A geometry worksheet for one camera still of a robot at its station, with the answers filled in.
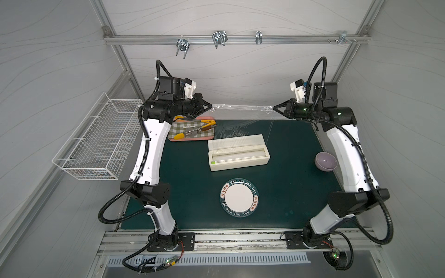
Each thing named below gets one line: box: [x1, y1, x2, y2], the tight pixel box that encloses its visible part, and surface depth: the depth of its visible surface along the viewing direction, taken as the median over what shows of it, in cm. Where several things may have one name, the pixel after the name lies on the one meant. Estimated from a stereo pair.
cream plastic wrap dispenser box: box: [208, 133, 271, 172], surface depth 97 cm
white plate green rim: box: [219, 178, 260, 218], surface depth 88 cm
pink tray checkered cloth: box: [168, 116, 215, 141], surface depth 116 cm
